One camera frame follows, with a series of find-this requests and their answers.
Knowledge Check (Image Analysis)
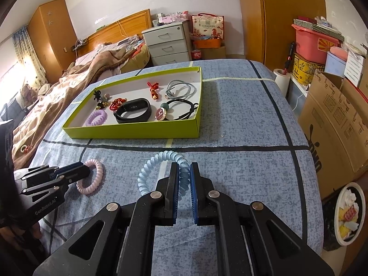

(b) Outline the white printed paper box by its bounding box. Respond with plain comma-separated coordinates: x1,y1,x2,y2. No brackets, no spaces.
343,49,368,88

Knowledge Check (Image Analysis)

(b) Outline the yellow patterned box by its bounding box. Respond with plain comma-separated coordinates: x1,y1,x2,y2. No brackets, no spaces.
292,52,325,85

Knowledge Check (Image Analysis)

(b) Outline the black cord green bead necklace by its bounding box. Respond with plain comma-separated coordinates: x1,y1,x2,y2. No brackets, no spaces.
155,98,199,121

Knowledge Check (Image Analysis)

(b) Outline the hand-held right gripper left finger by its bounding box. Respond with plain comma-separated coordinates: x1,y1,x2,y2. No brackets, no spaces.
33,162,180,276

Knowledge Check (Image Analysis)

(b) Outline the small cardboard box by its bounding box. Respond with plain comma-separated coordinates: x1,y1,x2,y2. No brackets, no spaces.
201,46,226,59

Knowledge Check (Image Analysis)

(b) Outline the dotted curtain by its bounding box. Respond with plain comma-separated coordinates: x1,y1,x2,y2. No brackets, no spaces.
11,27,48,85

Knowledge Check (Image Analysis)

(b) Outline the large cardboard box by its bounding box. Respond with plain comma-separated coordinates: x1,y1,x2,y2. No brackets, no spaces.
297,69,368,202

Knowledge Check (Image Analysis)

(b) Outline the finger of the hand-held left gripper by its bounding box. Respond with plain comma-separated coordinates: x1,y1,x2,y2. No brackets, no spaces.
14,162,90,182
21,171,91,205

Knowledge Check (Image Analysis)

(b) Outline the pink plastic bin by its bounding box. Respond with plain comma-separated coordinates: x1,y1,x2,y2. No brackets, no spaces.
291,23,342,64

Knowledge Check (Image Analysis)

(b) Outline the white drawer cabinet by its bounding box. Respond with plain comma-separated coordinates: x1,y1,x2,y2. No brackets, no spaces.
141,20,192,66

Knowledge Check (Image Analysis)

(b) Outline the blue plaid bed sheet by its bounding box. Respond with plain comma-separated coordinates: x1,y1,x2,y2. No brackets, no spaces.
29,59,322,276

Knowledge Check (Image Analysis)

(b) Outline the wooden closet door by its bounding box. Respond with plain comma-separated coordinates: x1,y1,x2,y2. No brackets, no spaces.
236,0,328,72

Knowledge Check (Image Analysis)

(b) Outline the red patterned gift bag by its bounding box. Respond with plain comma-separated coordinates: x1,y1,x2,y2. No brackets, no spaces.
191,13,225,41

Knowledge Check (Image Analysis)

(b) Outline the brown teddy bear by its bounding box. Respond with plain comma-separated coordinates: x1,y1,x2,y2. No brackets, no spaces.
20,84,39,105

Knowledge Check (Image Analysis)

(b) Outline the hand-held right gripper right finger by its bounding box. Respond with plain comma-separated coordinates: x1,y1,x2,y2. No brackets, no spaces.
189,162,335,276

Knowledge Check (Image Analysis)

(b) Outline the orange wooden wardrobe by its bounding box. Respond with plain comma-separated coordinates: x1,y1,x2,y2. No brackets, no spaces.
27,0,78,84

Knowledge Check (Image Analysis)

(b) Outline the grey striped tray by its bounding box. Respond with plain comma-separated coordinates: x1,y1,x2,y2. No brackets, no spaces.
293,19,345,42

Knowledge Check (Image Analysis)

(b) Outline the pink bedding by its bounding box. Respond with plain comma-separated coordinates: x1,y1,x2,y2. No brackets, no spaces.
75,34,150,69

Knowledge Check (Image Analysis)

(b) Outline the white cable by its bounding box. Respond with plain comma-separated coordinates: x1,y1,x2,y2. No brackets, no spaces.
292,88,308,111

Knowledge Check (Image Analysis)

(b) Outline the orange box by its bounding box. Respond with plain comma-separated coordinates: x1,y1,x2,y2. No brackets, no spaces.
193,38,222,49

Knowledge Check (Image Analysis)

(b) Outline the white paper towel roll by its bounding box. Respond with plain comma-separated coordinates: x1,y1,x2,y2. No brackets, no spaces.
273,68,291,98

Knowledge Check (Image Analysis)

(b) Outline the purple spiral hair tie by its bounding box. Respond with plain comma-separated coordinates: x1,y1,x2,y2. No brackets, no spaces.
85,110,108,126

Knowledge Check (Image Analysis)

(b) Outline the pink packages pile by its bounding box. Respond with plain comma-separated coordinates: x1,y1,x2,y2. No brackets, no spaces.
152,11,190,25

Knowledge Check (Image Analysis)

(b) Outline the grey chair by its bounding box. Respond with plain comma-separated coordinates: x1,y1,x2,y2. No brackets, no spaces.
0,96,18,121

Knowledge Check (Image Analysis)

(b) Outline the black hair tie with charms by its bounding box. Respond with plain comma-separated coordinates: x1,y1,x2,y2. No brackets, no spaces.
92,90,111,102

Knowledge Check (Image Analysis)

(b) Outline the black smart band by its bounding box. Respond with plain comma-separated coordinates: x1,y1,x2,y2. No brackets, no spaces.
113,98,152,124

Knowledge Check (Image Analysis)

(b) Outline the grey coiled cable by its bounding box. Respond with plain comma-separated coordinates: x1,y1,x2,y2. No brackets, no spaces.
165,80,199,100

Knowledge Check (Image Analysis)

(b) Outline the red cord bracelet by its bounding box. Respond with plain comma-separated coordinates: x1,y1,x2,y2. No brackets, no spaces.
110,98,127,112

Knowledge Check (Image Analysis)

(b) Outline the black trash bin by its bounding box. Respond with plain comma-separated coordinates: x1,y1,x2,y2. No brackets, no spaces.
322,182,366,250

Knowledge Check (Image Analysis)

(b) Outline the green cardboard box tray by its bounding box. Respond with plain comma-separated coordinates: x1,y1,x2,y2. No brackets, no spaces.
62,66,203,140

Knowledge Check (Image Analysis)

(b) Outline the wooden headboard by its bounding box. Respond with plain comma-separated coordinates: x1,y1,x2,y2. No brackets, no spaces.
76,9,152,58

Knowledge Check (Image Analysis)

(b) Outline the brown blanket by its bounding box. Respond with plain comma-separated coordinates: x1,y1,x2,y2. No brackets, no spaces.
0,49,135,167

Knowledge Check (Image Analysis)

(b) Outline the pink spiral hair tie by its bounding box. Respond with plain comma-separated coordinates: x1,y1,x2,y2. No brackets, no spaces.
76,159,103,196

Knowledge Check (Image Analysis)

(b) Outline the red gold knot charm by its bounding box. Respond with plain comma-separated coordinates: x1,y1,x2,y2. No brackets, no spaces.
147,81,161,101

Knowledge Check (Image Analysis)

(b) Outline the red black stick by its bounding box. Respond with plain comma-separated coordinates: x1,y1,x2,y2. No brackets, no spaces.
283,42,296,75

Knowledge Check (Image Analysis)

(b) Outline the light blue box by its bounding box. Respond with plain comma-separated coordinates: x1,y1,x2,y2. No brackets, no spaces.
325,51,348,77

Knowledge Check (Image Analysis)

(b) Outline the blue spiral hair tie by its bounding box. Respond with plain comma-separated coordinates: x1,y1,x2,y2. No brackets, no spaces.
138,150,191,200

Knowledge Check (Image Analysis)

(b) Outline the pink round lid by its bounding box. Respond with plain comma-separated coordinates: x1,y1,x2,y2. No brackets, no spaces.
329,46,350,56

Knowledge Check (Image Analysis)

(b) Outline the person's left hand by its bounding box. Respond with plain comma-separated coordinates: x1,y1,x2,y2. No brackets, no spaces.
0,223,42,240

